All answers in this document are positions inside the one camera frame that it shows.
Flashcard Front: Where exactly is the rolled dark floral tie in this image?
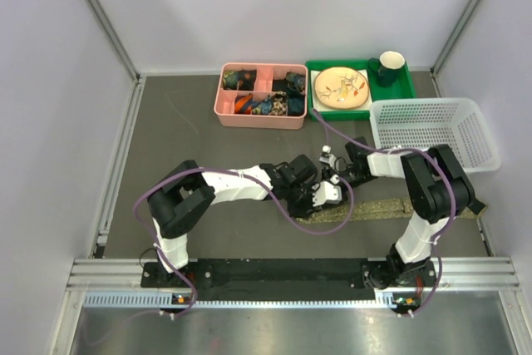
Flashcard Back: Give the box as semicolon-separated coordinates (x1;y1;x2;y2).
222;70;257;91

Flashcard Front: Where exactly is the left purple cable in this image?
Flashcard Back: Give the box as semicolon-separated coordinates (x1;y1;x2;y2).
131;167;355;314

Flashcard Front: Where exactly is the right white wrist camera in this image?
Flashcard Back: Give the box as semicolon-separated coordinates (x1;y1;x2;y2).
319;145;337;169

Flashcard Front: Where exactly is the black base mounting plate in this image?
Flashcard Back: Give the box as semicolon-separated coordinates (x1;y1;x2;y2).
140;259;437;310

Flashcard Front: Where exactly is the aluminium frame rail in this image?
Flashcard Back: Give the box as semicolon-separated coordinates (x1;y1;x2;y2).
66;257;520;291

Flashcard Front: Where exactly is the rolled teal patterned tie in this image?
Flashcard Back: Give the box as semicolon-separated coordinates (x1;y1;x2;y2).
272;72;306;97

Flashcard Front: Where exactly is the grey slotted cable duct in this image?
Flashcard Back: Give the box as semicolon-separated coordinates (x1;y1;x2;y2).
82;291;398;309

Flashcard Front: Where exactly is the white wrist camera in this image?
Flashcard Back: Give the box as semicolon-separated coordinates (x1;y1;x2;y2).
312;175;342;208
319;145;337;169

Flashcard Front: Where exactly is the dark green mug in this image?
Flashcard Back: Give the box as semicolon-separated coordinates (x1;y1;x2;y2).
367;51;406;87

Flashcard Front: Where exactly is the olive green patterned tie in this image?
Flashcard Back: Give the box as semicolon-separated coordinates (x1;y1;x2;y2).
296;197;487;224

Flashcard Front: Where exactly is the pink divided storage box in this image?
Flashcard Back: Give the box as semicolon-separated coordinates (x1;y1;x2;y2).
214;62;309;130

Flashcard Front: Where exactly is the purple cable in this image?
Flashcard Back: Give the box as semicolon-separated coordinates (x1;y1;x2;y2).
311;107;458;317
131;167;355;314

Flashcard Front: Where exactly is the rolled orange blue tie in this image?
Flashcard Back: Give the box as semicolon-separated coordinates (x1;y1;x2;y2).
234;94;260;115

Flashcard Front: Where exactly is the cream floral plate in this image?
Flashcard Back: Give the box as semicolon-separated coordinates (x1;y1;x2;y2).
313;67;371;111

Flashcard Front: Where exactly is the rolled dark paisley tie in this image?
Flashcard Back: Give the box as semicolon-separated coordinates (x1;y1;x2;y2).
251;96;304;117

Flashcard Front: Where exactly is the white perforated plastic basket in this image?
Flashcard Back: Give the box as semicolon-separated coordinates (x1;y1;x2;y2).
369;98;501;174

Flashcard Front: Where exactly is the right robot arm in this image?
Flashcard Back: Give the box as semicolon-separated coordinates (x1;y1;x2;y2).
339;141;475;289

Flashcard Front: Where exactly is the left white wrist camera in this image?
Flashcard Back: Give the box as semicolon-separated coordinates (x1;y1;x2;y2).
312;175;342;208

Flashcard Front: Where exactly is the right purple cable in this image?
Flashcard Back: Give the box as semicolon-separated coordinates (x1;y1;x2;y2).
311;107;458;317

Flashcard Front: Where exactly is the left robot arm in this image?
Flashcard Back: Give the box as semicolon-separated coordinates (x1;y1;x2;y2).
147;155;318;286

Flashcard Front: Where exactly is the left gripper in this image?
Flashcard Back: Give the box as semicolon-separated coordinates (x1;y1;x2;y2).
284;181;323;219

